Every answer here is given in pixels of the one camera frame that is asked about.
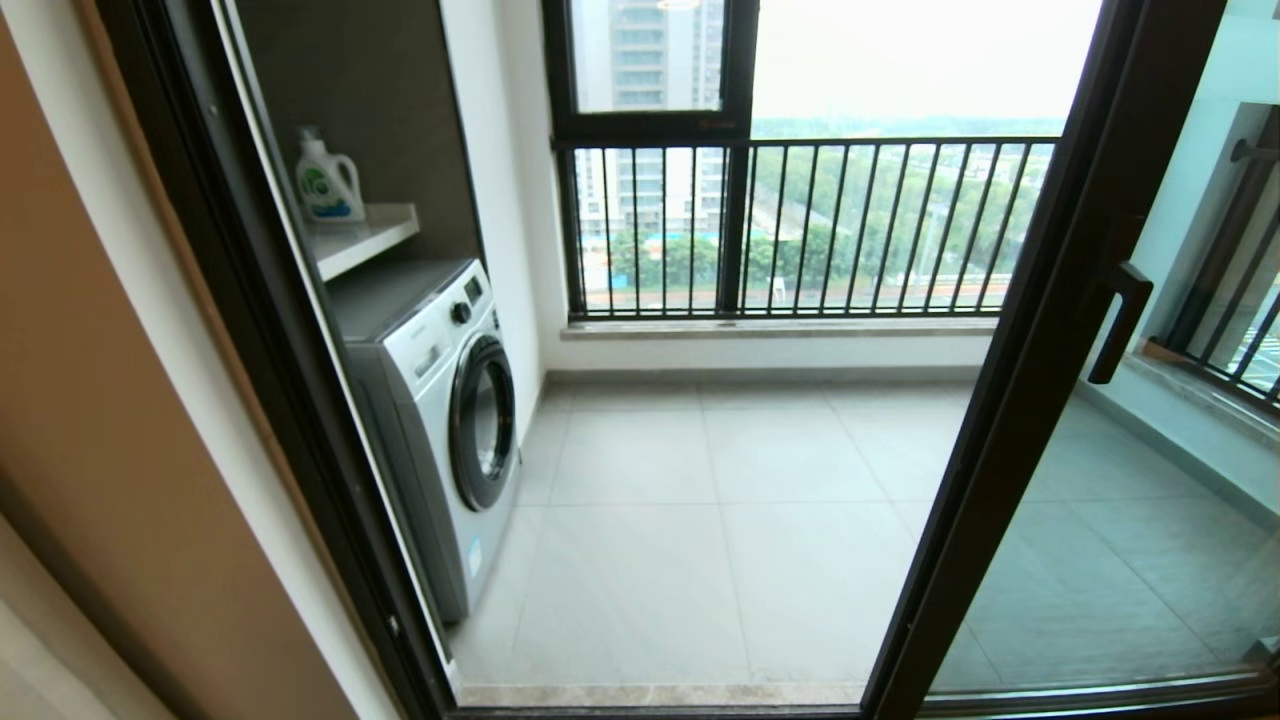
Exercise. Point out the white shelf board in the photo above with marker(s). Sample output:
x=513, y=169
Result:
x=365, y=235

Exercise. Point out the dark window frame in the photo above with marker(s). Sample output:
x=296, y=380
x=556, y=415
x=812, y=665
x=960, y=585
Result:
x=650, y=126

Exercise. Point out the beige curtain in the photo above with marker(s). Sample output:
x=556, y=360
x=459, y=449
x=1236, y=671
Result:
x=50, y=660

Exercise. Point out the black side railing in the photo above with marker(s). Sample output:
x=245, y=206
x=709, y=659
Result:
x=1225, y=290

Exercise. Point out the white front-load washing machine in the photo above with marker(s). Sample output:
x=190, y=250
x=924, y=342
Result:
x=430, y=420

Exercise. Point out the black balcony railing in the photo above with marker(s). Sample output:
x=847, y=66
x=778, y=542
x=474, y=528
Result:
x=850, y=146

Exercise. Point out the stone window sill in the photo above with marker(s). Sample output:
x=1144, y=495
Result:
x=780, y=327

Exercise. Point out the dark framed sliding glass door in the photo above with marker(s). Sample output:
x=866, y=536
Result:
x=1010, y=430

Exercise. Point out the white detergent bottle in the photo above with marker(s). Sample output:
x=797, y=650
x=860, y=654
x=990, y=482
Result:
x=325, y=185

